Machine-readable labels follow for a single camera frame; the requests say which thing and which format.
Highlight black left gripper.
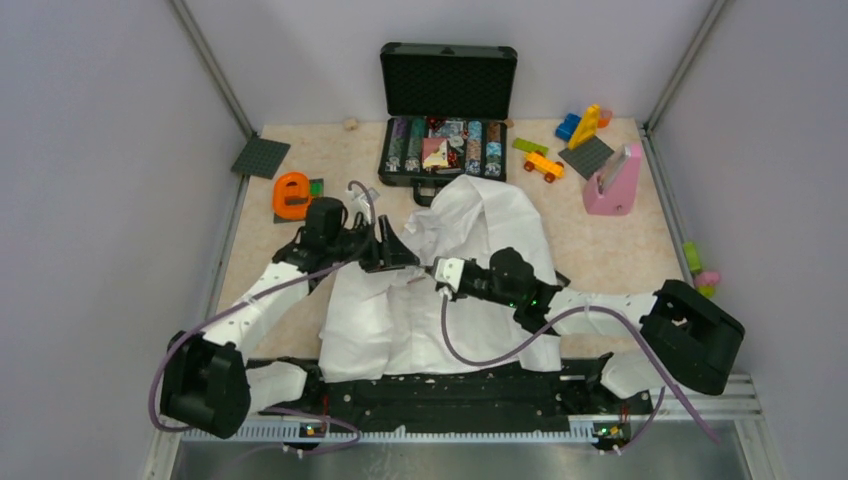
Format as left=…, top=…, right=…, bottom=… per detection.
left=327, top=214, right=419, bottom=273

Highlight white shirt garment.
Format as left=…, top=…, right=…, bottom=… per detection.
left=317, top=174, right=564, bottom=384

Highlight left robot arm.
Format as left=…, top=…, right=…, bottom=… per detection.
left=149, top=197, right=420, bottom=439

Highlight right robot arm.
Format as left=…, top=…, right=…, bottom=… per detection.
left=426, top=247, right=745, bottom=412

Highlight orange curved toy block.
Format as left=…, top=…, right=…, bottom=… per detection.
left=271, top=172, right=313, bottom=221

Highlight yellow toy car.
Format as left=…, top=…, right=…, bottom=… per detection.
left=523, top=151, right=565, bottom=183

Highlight dark grey small baseplate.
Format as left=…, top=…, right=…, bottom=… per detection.
left=271, top=174, right=324, bottom=224

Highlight lime green flat brick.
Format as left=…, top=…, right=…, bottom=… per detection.
left=512, top=138, right=549, bottom=156

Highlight pink phone stand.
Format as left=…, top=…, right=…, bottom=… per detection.
left=582, top=143, right=644, bottom=216

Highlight dark grey baseplate right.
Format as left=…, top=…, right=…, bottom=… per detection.
left=558, top=136, right=614, bottom=180

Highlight black poker chip case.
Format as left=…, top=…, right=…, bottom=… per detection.
left=377, top=42, right=518, bottom=207

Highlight blue toy brick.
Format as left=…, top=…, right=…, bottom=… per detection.
left=554, top=113, right=582, bottom=143

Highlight dark grey baseplate left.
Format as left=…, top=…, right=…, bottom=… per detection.
left=230, top=136, right=291, bottom=179

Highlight yellow triangular toy block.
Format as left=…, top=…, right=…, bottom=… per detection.
left=568, top=104, right=601, bottom=150

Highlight orange small toy piece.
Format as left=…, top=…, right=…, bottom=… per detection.
left=597, top=109, right=614, bottom=129

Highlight green pink toy outside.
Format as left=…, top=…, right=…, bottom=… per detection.
left=682, top=241, right=721, bottom=298

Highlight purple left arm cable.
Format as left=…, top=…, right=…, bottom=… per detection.
left=146, top=180, right=379, bottom=457

